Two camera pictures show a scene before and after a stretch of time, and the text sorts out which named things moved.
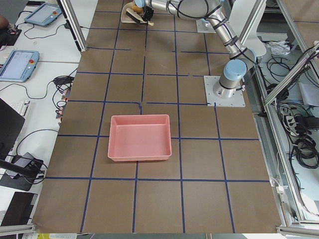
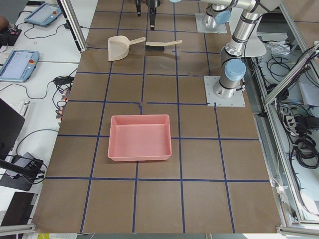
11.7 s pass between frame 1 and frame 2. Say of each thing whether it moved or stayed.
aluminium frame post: stayed
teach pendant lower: stayed
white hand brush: moved
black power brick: stayed
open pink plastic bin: stayed
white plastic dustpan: moved
